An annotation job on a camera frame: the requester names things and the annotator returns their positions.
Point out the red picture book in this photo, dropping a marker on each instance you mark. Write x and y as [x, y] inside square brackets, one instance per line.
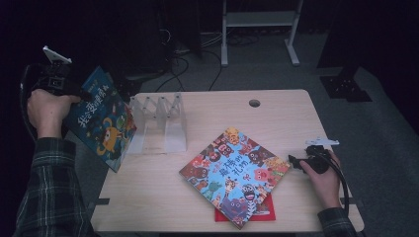
[268, 214]

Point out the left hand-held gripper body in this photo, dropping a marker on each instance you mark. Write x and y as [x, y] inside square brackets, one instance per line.
[54, 80]

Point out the blue monster picture book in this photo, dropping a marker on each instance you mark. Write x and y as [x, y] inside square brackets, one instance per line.
[102, 125]

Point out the white metal table frame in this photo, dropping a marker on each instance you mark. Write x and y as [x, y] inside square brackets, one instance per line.
[260, 19]

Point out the person's right hand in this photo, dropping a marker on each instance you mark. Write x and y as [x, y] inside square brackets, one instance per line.
[327, 187]

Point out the black tape strip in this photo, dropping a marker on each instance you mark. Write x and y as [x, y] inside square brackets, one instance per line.
[103, 201]
[355, 200]

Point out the clear acrylic book rack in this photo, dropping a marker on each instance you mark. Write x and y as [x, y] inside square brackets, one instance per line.
[164, 128]

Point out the person's left hand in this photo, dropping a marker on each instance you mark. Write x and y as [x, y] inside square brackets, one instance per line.
[47, 112]

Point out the black floor base plate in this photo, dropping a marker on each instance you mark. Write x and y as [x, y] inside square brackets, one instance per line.
[346, 88]

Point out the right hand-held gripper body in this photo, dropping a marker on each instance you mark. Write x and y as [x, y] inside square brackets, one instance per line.
[318, 163]

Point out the colourful animal faces picture book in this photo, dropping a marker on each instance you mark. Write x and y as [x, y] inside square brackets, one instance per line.
[234, 177]

